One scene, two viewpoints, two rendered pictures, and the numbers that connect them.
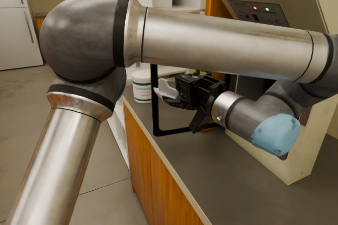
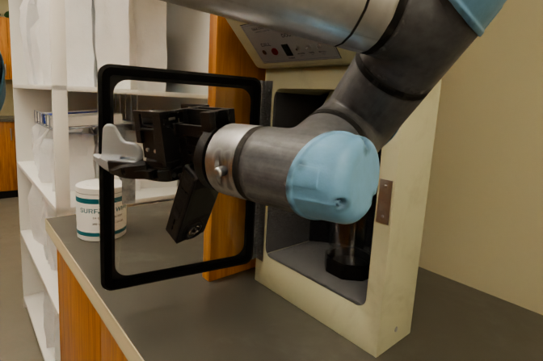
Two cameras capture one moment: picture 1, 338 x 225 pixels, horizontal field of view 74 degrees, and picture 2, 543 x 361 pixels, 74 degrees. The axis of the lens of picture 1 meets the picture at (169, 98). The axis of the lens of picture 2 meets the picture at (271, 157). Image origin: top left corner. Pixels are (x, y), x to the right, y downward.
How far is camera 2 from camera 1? 19 cm
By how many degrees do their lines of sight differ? 23
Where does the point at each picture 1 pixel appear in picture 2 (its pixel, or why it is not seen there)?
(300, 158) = (388, 295)
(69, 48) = not seen: outside the picture
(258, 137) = (299, 178)
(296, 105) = (365, 127)
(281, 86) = (334, 99)
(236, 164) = (276, 332)
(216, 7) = (226, 47)
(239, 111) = (258, 141)
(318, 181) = (426, 344)
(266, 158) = (331, 311)
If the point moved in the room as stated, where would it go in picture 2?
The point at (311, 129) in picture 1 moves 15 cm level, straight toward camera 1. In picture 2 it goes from (397, 231) to (391, 269)
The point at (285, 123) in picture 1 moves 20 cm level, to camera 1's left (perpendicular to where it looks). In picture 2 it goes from (349, 139) to (57, 130)
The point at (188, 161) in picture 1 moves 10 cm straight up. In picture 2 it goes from (178, 337) to (179, 282)
